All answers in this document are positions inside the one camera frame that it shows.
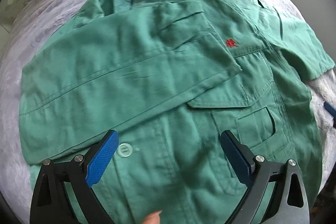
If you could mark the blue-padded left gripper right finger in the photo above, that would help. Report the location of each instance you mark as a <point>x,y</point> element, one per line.
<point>288,202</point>

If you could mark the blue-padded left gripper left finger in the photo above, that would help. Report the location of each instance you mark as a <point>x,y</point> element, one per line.
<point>51,203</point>

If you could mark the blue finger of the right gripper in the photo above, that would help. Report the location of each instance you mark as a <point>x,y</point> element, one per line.
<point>331,110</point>

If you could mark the green work shirt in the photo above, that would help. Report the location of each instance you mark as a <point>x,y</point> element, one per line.
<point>168,98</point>

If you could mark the person's hand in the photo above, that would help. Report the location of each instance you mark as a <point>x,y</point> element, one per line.
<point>153,218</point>

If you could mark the lavender plush bed blanket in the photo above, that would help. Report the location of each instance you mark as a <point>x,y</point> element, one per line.
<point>39,19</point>

